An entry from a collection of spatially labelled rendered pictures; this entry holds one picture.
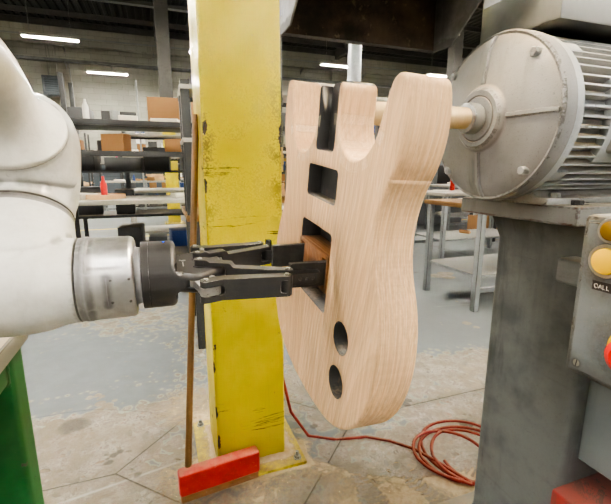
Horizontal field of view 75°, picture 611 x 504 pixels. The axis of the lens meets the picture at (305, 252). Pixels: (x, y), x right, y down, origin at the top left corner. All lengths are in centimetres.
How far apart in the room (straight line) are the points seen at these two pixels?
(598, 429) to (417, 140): 67
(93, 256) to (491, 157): 56
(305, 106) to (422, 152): 29
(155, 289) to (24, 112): 21
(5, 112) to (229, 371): 128
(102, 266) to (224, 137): 102
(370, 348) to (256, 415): 134
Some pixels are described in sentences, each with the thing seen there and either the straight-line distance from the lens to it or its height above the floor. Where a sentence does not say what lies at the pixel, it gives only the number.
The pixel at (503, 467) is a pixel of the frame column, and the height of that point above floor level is 56.
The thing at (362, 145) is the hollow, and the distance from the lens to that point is 45.
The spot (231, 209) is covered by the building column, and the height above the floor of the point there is 104.
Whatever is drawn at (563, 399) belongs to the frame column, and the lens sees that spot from 87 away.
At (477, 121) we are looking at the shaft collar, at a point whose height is 124.
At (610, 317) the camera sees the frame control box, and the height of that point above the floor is 101.
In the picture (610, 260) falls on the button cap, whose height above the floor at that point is 107.
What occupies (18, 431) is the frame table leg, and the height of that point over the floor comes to 78.
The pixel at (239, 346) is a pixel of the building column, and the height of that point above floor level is 52.
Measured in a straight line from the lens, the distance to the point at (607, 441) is 89.
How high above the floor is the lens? 117
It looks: 12 degrees down
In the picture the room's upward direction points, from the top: straight up
